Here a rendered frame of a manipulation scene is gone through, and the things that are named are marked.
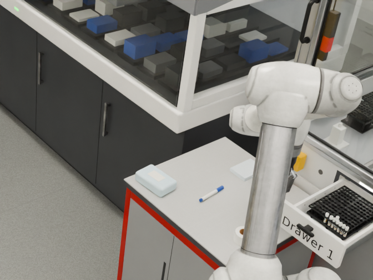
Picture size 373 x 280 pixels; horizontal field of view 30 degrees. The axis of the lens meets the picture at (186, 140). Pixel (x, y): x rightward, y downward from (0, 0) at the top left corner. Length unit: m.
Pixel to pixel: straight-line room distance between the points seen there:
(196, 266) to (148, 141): 0.88
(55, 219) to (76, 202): 0.18
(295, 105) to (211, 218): 0.88
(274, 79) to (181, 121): 1.14
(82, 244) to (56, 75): 0.93
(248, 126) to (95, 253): 1.40
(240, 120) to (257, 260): 0.65
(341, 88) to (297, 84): 0.12
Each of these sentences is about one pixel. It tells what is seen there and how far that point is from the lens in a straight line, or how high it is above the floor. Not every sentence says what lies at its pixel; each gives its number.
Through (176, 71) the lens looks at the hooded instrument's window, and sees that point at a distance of 2.93.
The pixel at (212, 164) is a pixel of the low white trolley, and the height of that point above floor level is 0.76.
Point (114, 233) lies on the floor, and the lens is 3.69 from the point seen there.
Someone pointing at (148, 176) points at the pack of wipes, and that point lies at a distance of 2.75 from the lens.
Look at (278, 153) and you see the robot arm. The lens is 1.94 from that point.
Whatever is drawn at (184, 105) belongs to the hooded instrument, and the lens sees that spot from 2.96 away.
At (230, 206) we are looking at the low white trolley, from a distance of 2.75.
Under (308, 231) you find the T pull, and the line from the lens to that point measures 2.49.
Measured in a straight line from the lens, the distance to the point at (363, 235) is 2.60.
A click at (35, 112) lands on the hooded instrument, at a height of 0.22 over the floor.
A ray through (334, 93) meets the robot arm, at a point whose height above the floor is 1.58.
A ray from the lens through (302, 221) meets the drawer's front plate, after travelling 2.53.
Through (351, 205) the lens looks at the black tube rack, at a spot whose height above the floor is 0.90.
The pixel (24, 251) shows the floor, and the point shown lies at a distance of 3.58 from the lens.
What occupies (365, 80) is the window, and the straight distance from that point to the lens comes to 2.62.
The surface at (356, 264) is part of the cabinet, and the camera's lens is 2.94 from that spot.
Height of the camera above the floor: 2.46
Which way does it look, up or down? 34 degrees down
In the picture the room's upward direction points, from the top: 9 degrees clockwise
